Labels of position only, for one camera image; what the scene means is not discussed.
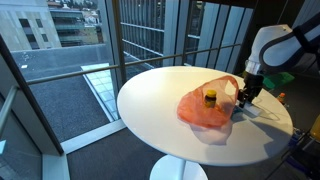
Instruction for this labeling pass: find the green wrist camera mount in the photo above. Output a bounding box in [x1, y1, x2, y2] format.
[242, 70, 296, 91]

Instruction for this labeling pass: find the dark jar with yellow lid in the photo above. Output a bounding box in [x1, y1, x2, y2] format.
[205, 90, 217, 108]

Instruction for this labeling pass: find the orange capped bottle background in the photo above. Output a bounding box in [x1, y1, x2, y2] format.
[277, 92, 286, 105]

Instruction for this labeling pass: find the metal window railing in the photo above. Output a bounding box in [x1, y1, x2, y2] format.
[0, 42, 243, 131]

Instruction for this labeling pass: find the orange plastic bag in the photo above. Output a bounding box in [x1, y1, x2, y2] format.
[177, 76, 239, 128]

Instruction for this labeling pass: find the round white table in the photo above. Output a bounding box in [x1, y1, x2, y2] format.
[117, 66, 293, 180]

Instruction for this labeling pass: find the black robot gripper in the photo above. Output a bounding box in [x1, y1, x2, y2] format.
[238, 73, 264, 108]

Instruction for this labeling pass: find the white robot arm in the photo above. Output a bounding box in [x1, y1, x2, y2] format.
[238, 13, 320, 108]

